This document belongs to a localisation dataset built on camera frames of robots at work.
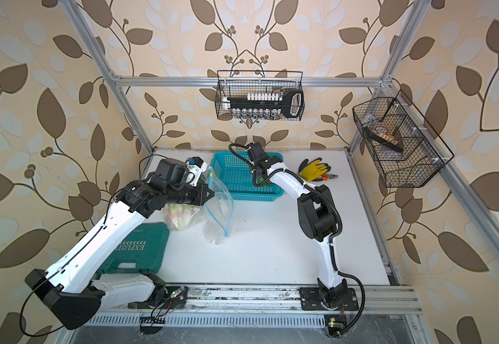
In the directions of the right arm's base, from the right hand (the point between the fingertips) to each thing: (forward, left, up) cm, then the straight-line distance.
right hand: (263, 165), depth 98 cm
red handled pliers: (+2, -32, -12) cm, 34 cm away
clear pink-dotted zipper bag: (-22, +36, -4) cm, 42 cm away
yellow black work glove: (+4, -26, -10) cm, 28 cm away
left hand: (-24, +19, +16) cm, 34 cm away
